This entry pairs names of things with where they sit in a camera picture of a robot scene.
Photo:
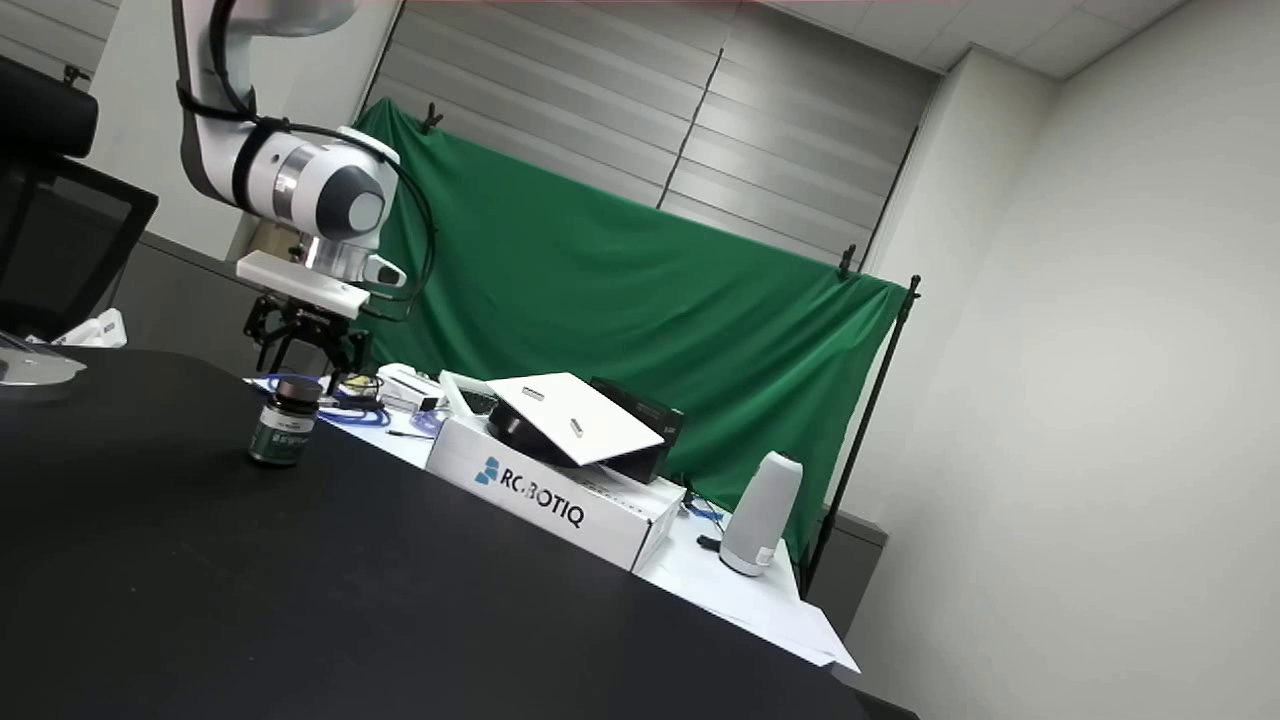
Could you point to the white flat stand base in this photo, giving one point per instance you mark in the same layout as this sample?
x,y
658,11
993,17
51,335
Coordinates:
x,y
31,367

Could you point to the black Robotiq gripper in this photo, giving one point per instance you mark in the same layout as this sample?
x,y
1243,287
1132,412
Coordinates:
x,y
306,335

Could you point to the white rounded small device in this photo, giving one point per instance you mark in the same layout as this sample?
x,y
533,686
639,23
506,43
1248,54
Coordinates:
x,y
405,380

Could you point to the white box lid flap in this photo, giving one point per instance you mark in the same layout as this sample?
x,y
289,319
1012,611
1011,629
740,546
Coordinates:
x,y
577,412

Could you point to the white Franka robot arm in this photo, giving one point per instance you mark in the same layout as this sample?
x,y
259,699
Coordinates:
x,y
287,175

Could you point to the dark tape roll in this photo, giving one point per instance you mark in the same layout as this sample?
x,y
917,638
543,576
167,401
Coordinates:
x,y
356,388

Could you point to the black backdrop clamp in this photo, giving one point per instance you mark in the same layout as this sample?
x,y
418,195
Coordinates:
x,y
847,258
430,117

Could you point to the brown cardboard box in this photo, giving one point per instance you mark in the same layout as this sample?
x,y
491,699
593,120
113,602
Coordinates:
x,y
260,242

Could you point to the black backdrop stand pole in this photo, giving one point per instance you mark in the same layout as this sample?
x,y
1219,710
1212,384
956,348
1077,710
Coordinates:
x,y
863,427

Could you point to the grey window blinds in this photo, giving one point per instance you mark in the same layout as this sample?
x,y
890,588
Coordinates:
x,y
784,134

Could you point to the thin blind control rod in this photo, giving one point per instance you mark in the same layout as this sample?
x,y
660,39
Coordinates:
x,y
688,124

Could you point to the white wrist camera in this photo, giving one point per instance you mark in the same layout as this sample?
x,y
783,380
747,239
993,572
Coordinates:
x,y
386,274

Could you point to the green backdrop cloth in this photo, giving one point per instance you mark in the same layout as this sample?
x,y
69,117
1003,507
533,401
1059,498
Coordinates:
x,y
642,323

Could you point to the dark green glass bottle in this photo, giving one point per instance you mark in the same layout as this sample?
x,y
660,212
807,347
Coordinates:
x,y
280,427

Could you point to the white wrist mounting plate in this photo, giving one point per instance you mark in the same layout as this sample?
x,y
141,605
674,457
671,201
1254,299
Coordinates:
x,y
303,281

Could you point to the white Robotiq cardboard box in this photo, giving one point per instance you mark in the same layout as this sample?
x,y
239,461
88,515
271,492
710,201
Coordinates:
x,y
560,507

